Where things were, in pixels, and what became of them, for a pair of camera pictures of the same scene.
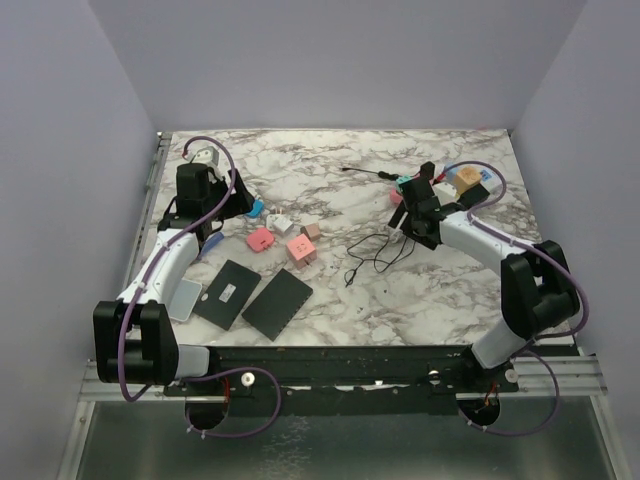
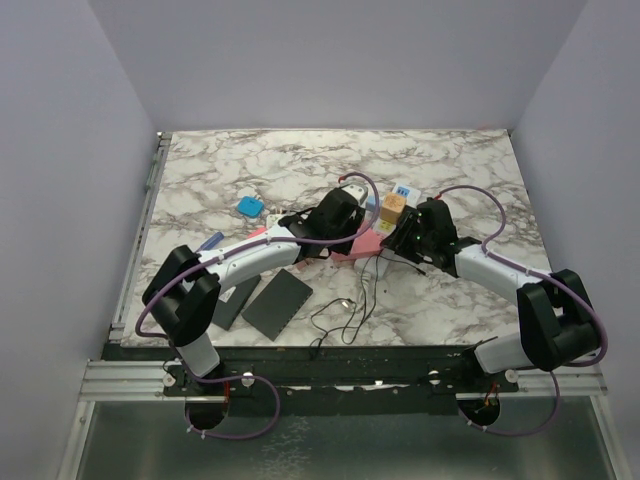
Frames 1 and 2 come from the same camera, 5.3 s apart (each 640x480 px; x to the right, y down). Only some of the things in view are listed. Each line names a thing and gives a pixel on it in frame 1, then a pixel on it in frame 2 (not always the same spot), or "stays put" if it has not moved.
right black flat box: x=277 y=304 stays put
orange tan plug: x=465 y=178 to x=391 y=206
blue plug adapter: x=258 y=209 stays put
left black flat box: x=226 y=294 stays put
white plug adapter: x=282 y=226 stays put
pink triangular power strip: x=395 y=197 to x=366 y=243
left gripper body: x=219 y=191 to x=349 y=229
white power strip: x=446 y=192 to x=378 y=266
